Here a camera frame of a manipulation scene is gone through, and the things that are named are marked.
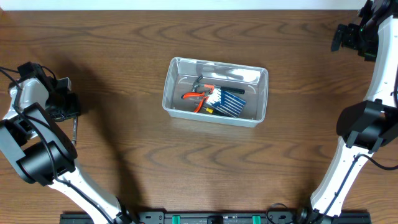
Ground red handled cutting pliers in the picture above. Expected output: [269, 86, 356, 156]
[181, 90, 213, 113]

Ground silver combination wrench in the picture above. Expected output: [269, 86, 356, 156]
[72, 117, 78, 146]

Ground clear plastic container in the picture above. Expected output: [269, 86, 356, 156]
[162, 57, 269, 128]

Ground precision screwdriver set case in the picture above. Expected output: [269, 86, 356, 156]
[206, 88, 246, 118]

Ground claw hammer orange label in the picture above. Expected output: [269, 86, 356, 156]
[192, 75, 245, 95]

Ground black mounting rail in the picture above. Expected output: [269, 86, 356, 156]
[59, 210, 373, 224]

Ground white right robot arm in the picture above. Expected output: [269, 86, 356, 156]
[296, 0, 397, 223]

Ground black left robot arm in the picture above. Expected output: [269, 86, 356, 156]
[1, 62, 138, 223]

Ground black yellow screwdriver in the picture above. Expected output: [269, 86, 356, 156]
[200, 106, 229, 117]

